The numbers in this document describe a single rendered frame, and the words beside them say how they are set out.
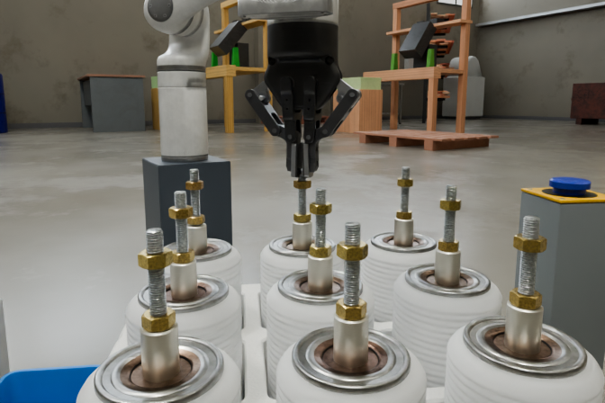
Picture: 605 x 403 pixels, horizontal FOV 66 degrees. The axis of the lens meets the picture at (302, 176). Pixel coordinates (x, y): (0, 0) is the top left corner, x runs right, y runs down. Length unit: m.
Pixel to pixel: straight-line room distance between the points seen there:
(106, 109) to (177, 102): 6.20
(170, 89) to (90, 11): 8.01
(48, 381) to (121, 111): 6.59
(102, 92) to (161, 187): 6.23
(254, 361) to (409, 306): 0.15
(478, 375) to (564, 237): 0.26
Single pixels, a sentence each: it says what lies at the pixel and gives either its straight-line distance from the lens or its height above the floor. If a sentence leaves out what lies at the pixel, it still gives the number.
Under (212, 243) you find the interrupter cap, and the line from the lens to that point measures 0.55.
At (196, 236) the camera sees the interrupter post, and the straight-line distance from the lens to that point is 0.52.
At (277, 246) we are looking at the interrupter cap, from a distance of 0.53.
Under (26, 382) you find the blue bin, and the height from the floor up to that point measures 0.11.
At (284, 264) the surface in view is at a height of 0.25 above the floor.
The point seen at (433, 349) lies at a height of 0.21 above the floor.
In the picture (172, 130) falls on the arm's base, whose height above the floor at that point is 0.36.
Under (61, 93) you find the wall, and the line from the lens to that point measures 8.75.
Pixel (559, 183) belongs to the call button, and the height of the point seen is 0.33.
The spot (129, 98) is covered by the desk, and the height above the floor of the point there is 0.46.
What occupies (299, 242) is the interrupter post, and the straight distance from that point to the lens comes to 0.53.
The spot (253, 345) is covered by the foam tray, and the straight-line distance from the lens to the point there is 0.49.
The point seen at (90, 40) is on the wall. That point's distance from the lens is 8.84.
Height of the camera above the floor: 0.41
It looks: 9 degrees down
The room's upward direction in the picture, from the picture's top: straight up
